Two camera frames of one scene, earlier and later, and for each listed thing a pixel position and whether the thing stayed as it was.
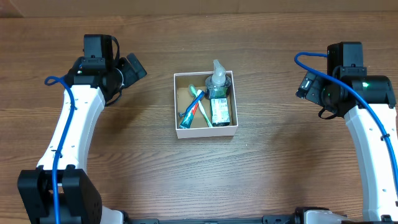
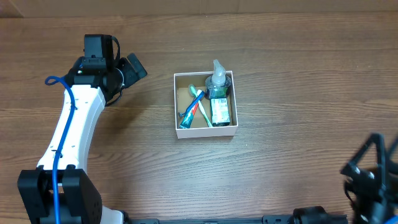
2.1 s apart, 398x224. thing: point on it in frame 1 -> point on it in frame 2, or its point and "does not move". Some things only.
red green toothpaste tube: (188, 119) does not move
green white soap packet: (220, 111) does not move
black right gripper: (310, 90) -> (359, 171)
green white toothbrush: (194, 92) does not move
